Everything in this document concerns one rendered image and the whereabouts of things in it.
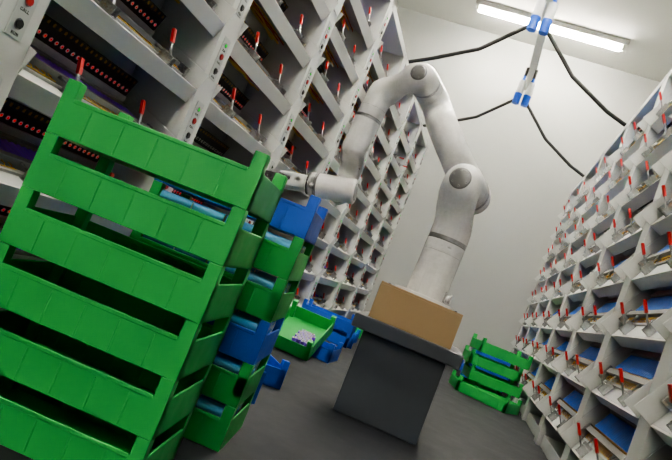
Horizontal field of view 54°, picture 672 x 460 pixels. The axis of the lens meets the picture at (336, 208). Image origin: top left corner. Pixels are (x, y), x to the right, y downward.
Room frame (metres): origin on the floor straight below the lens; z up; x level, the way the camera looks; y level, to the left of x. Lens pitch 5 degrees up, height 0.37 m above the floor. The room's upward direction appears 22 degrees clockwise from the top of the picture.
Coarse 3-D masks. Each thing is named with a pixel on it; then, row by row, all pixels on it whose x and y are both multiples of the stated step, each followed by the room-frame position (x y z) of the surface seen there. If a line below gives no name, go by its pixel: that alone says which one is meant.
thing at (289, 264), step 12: (156, 180) 1.21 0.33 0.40; (156, 192) 1.21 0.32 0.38; (264, 240) 1.19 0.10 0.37; (300, 240) 1.18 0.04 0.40; (264, 252) 1.19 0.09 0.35; (276, 252) 1.19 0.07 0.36; (288, 252) 1.18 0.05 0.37; (264, 264) 1.19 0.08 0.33; (276, 264) 1.18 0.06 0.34; (288, 264) 1.18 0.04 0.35; (300, 264) 1.27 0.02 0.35; (288, 276) 1.18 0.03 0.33; (300, 276) 1.35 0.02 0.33
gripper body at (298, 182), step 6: (288, 174) 2.18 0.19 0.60; (294, 174) 2.18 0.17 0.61; (300, 174) 2.18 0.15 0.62; (288, 180) 2.18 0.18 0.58; (294, 180) 2.17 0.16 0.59; (300, 180) 2.18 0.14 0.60; (306, 180) 2.18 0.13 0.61; (288, 186) 2.19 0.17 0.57; (294, 186) 2.18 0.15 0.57; (300, 186) 2.17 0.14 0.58; (306, 186) 2.18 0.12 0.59; (306, 192) 2.20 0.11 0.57
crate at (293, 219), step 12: (216, 204) 1.22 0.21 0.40; (288, 204) 1.19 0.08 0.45; (312, 204) 1.18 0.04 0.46; (276, 216) 1.19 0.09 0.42; (288, 216) 1.19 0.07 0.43; (300, 216) 1.18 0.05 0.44; (312, 216) 1.18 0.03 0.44; (324, 216) 1.36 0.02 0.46; (276, 228) 1.21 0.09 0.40; (288, 228) 1.19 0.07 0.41; (300, 228) 1.18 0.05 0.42; (312, 228) 1.24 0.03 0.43; (312, 240) 1.31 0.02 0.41
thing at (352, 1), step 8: (352, 0) 2.63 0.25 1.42; (344, 8) 2.88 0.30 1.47; (352, 8) 2.69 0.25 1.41; (360, 8) 2.74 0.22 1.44; (344, 16) 3.00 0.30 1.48; (352, 16) 2.94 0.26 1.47; (360, 16) 2.79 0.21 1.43; (368, 16) 2.95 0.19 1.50; (352, 24) 3.07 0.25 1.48; (360, 24) 2.85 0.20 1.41; (368, 24) 2.94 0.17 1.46; (360, 32) 3.09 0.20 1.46; (368, 32) 2.97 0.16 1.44; (376, 32) 3.10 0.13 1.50; (368, 40) 3.04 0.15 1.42; (368, 48) 3.10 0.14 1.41
